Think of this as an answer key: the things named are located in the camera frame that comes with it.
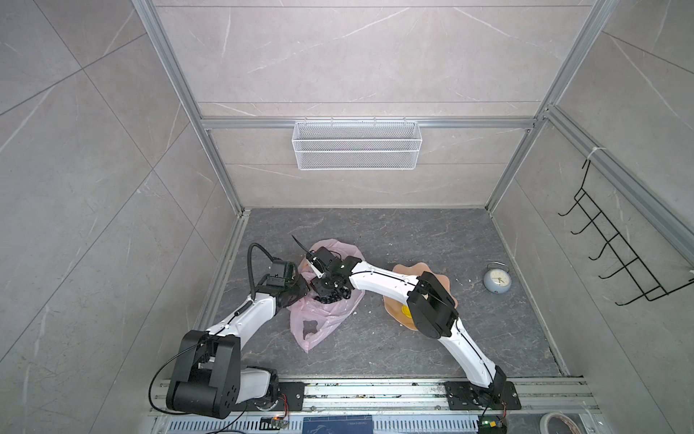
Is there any pink plastic bag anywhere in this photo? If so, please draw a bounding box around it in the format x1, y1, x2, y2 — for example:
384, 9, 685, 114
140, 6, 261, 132
288, 239, 365, 353

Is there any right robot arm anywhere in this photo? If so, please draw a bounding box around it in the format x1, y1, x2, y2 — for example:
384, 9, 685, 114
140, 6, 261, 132
305, 247, 506, 407

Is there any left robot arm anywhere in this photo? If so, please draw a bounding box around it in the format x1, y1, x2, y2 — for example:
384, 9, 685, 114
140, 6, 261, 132
166, 260, 308, 420

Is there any pink wavy plate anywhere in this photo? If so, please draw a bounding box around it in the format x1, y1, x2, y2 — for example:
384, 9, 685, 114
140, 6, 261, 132
383, 262, 458, 331

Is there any small grey alarm clock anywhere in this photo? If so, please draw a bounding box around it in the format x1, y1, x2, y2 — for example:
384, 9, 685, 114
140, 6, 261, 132
483, 261, 513, 294

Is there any roll of tape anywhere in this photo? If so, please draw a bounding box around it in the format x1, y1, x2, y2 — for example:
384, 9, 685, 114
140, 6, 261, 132
539, 412, 582, 434

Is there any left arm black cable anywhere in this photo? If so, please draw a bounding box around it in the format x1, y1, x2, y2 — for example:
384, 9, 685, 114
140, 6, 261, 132
246, 242, 278, 299

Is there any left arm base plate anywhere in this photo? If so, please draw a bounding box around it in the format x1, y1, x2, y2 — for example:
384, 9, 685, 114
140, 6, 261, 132
251, 382, 307, 412

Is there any white wire mesh basket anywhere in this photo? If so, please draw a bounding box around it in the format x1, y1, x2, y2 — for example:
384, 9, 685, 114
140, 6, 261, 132
292, 120, 423, 171

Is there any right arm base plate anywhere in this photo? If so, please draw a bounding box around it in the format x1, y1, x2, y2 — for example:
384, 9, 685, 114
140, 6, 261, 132
444, 382, 522, 410

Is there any black wire hook rack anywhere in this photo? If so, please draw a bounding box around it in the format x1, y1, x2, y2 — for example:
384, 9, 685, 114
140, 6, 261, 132
558, 159, 693, 307

